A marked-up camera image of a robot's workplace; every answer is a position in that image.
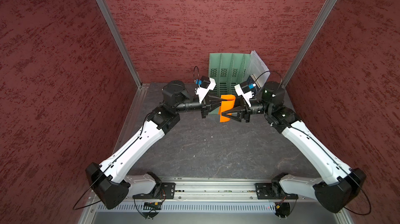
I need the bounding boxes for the green file organizer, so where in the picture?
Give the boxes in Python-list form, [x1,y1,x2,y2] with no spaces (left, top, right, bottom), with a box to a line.
[208,53,251,97]

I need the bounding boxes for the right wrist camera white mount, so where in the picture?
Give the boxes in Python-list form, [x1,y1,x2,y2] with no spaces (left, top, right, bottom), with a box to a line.
[234,74,260,107]

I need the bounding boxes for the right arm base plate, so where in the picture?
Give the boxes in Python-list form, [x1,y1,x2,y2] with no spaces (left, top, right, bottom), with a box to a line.
[255,183,299,201]

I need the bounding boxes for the right aluminium frame post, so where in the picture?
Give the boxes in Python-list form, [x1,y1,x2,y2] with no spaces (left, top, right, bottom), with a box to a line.
[281,0,338,88]

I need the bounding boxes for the front aluminium rail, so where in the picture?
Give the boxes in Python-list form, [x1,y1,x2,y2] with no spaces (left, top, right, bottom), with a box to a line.
[89,178,343,203]

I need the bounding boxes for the orange square paper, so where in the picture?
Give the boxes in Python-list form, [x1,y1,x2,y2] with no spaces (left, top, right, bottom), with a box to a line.
[218,95,236,123]

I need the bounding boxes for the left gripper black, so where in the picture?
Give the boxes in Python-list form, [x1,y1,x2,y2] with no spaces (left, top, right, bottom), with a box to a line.
[174,93,227,118]

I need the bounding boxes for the right base circuit board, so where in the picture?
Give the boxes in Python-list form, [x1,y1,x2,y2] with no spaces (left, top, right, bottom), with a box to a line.
[275,203,291,218]

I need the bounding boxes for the white paper sheets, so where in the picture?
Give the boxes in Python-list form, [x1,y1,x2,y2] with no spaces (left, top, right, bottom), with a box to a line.
[244,50,269,80]

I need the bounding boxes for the aluminium frame post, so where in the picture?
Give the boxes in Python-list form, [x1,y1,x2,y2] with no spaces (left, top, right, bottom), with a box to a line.
[95,0,142,89]
[281,0,338,88]

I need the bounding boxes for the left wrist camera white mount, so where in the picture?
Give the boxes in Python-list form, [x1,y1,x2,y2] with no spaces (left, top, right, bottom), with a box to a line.
[195,76,216,103]

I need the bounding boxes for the base circuit board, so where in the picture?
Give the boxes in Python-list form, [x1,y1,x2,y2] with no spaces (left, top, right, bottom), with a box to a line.
[143,202,163,211]
[275,203,291,218]

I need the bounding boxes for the left base circuit board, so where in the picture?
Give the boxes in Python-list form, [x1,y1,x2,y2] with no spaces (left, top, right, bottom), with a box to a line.
[143,202,163,211]

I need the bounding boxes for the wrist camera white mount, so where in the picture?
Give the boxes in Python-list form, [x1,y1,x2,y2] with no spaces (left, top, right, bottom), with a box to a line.
[195,76,216,103]
[234,74,260,107]

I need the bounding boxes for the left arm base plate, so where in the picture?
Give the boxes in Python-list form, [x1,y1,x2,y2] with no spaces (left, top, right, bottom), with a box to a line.
[132,182,176,200]

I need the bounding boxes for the left aluminium frame post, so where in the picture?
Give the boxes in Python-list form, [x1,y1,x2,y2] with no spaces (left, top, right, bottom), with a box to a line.
[95,0,142,89]

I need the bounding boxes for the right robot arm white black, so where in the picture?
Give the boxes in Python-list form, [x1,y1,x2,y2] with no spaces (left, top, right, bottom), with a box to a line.
[222,81,366,213]

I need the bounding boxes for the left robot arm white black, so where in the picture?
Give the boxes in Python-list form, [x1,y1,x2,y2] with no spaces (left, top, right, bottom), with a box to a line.
[85,76,222,209]

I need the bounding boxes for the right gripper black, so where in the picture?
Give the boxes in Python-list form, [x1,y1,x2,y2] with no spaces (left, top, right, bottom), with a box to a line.
[221,94,272,122]

